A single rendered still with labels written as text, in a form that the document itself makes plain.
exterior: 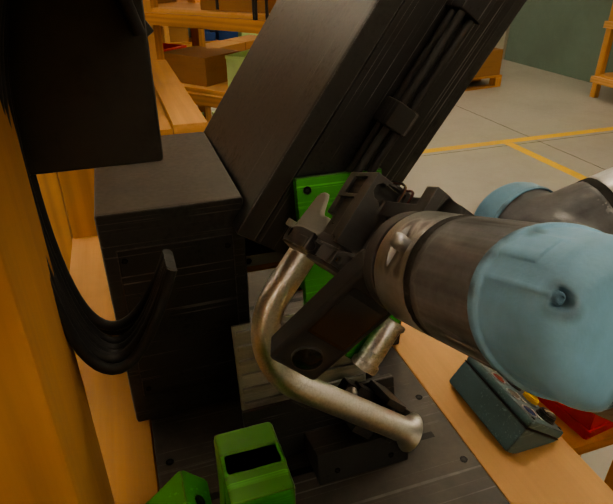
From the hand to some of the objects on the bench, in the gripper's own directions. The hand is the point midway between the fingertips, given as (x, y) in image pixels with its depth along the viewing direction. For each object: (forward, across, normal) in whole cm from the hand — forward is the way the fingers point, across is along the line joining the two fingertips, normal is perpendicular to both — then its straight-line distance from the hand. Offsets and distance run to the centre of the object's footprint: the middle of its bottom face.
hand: (306, 252), depth 54 cm
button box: (+15, -48, +6) cm, 50 cm away
